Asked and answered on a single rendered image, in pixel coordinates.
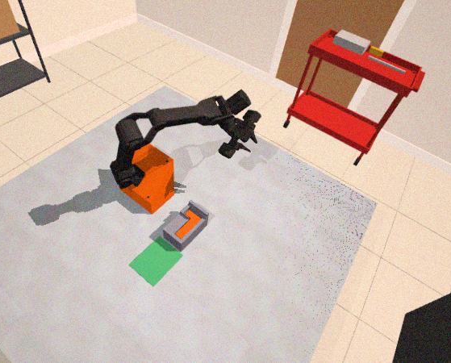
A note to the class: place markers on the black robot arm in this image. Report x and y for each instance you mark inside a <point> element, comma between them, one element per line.
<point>206,113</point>

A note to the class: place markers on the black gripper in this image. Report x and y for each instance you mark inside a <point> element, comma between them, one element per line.
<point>233,145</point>

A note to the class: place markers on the orange l-shaped part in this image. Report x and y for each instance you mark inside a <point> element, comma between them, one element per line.
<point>193,220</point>

